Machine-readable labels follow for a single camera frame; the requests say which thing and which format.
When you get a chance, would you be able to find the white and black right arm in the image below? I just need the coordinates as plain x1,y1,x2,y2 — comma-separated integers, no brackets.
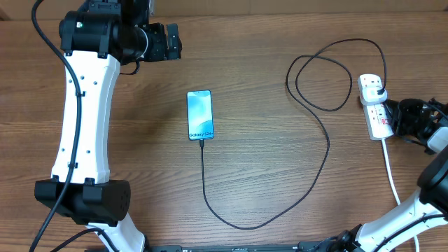
329,99,447,251

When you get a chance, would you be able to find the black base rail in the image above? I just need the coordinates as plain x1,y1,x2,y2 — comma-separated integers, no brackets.
83,243,354,252

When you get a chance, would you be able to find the white charger plug adapter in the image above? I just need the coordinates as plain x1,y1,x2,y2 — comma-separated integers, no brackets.
360,86,388,106

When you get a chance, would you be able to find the black USB charging cable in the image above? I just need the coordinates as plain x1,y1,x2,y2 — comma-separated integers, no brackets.
199,38,388,231

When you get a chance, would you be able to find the Samsung Galaxy smartphone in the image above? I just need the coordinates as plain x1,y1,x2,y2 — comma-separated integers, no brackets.
187,90,214,141

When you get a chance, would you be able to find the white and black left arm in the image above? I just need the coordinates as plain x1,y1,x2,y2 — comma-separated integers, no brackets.
34,0,182,251

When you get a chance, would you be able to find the white power strip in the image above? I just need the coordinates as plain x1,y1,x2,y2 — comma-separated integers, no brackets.
358,73,393,141

